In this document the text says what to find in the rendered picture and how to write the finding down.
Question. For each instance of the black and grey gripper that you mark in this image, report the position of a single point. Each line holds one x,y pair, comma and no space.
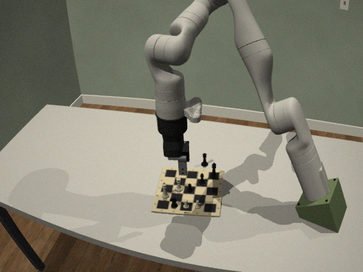
172,124

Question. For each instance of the white chess king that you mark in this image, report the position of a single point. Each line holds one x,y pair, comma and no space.
165,194

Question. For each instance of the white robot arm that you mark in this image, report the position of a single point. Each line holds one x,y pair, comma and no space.
284,116

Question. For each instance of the black and cream chessboard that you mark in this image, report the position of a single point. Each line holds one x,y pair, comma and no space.
208,194

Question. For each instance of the white pawn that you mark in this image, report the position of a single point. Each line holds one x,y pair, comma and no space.
197,206
186,205

